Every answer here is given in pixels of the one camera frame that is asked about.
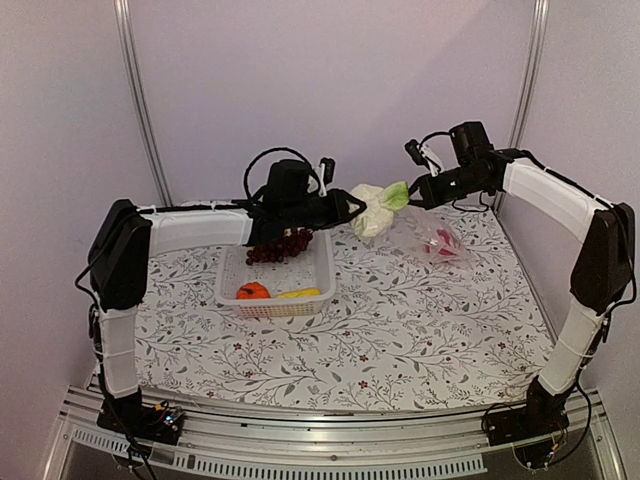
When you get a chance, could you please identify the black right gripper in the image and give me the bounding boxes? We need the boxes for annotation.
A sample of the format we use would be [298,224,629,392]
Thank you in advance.
[402,163,490,209]

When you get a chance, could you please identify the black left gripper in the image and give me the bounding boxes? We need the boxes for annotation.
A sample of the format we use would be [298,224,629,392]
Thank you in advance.
[284,188,366,232]

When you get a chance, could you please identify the white toy cauliflower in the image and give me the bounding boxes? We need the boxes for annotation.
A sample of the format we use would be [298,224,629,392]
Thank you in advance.
[350,182,409,240]

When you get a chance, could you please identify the clear zip top bag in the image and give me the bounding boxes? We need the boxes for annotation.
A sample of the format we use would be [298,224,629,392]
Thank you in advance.
[392,207,470,265]

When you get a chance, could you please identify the red toy pepper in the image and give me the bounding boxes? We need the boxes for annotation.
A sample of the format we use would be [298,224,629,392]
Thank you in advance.
[422,227,464,263]

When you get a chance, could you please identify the white perforated plastic basket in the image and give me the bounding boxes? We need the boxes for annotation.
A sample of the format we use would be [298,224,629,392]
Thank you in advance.
[214,231,337,318]

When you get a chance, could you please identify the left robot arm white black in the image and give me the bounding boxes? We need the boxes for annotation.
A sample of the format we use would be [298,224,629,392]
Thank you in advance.
[78,159,366,434]

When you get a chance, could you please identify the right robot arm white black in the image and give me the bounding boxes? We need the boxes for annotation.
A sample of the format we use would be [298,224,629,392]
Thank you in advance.
[409,148,635,436]

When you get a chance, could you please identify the dark red toy grapes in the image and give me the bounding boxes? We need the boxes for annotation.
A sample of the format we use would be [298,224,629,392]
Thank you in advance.
[245,228,314,266]

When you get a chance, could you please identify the yellow toy corn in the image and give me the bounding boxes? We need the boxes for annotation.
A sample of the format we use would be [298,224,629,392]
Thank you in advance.
[276,288,322,299]

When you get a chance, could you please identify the floral patterned table mat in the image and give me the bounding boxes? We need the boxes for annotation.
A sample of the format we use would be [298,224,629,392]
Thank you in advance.
[104,207,553,411]

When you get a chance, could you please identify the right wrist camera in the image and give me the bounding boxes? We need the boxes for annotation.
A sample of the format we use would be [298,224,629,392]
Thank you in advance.
[404,139,443,177]

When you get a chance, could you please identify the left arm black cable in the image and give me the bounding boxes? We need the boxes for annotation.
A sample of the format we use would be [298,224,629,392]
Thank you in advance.
[243,146,321,201]

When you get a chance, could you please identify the right aluminium frame post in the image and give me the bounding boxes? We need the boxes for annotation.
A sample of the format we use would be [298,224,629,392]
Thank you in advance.
[508,0,550,148]

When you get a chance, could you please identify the aluminium frame post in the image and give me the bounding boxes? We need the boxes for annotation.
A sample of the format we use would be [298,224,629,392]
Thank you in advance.
[113,0,174,207]
[508,0,550,148]

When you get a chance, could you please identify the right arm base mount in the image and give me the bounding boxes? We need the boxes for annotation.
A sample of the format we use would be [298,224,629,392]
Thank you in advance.
[481,393,593,471]

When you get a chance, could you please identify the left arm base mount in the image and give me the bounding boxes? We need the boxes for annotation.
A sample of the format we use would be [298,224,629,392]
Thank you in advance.
[97,391,185,446]

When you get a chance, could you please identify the left aluminium frame post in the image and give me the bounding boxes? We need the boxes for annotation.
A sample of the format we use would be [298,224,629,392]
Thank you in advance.
[113,0,174,207]

